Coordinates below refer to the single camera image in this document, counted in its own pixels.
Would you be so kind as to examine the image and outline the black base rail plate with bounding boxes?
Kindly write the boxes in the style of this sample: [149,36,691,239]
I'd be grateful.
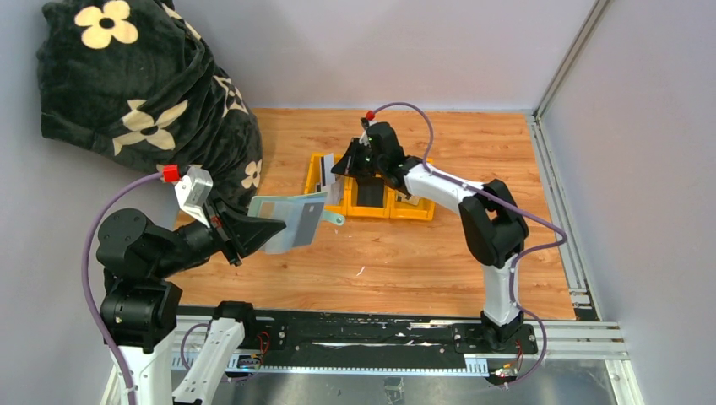
[239,310,538,370]

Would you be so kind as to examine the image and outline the black card in bin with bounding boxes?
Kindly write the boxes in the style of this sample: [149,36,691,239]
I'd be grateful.
[356,177,384,208]

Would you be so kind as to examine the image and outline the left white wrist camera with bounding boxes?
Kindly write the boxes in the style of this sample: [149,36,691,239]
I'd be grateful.
[175,165,214,228]

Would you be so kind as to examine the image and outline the aluminium frame rail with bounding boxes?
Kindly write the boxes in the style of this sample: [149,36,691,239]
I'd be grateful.
[534,0,614,241]

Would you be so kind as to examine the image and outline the gold card in bin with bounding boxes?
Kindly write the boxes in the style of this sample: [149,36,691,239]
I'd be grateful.
[396,192,421,206]

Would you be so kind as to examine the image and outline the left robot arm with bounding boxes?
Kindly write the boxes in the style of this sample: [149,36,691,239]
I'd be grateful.
[96,202,286,404]

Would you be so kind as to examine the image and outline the grey chip card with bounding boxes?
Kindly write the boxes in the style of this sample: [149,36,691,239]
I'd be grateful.
[292,202,324,248]

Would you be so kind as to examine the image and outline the green card holder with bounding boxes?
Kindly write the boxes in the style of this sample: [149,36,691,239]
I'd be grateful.
[248,192,345,255]

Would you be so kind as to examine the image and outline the yellow three-compartment bin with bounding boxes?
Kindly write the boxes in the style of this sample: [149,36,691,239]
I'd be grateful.
[304,153,436,221]

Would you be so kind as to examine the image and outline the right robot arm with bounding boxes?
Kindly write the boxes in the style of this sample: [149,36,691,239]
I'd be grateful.
[331,119,529,349]

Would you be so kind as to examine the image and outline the black floral plush blanket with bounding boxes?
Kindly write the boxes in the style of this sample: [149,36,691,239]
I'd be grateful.
[36,1,263,207]

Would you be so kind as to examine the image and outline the white magnetic stripe card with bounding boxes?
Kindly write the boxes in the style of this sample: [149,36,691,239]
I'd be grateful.
[316,154,344,206]

